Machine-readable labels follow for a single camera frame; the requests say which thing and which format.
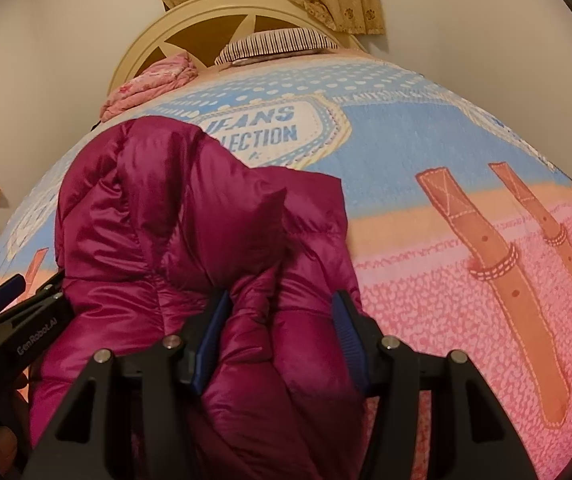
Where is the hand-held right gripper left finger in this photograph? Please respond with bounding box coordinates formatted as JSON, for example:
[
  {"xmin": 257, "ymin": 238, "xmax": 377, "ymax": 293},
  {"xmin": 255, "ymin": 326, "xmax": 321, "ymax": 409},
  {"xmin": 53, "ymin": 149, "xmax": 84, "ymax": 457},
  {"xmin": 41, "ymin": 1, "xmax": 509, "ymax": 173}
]
[{"xmin": 21, "ymin": 290, "xmax": 231, "ymax": 480}]

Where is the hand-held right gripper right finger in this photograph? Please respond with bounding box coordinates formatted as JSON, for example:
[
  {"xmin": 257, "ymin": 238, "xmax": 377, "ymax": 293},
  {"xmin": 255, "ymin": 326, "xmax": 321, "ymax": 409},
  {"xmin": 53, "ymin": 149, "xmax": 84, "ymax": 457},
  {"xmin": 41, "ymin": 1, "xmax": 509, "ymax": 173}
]
[{"xmin": 331, "ymin": 290, "xmax": 539, "ymax": 480}]

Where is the magenta puffer jacket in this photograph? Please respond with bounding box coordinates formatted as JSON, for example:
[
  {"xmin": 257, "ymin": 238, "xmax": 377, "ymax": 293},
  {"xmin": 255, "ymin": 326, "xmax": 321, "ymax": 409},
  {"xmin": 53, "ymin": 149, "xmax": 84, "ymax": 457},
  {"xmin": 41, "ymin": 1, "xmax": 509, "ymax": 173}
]
[{"xmin": 28, "ymin": 115, "xmax": 373, "ymax": 480}]

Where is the pink and blue printed blanket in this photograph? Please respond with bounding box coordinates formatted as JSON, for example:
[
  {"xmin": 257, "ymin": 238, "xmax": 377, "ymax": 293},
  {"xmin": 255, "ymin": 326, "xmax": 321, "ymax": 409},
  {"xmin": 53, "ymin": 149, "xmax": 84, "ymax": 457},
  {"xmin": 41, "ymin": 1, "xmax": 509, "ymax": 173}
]
[{"xmin": 0, "ymin": 55, "xmax": 572, "ymax": 480}]

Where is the pink folded quilt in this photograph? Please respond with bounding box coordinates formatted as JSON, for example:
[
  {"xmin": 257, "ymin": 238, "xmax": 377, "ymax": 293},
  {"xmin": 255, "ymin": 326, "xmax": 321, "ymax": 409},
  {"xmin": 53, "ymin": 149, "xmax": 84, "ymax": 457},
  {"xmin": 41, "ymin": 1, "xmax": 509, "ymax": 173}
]
[{"xmin": 100, "ymin": 54, "xmax": 201, "ymax": 122}]

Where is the cream wooden headboard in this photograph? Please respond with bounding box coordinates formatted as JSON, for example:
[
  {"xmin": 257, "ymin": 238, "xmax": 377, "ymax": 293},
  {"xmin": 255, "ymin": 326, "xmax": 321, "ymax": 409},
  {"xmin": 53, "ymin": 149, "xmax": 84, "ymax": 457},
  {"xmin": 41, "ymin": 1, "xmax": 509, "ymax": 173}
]
[{"xmin": 108, "ymin": 0, "xmax": 367, "ymax": 97}]

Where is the striped pillow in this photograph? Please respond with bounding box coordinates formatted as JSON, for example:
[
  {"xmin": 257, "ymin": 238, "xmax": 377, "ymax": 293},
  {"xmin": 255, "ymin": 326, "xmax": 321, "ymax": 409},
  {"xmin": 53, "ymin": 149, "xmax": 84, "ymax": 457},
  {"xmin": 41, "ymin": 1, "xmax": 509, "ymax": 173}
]
[{"xmin": 214, "ymin": 29, "xmax": 341, "ymax": 67}]

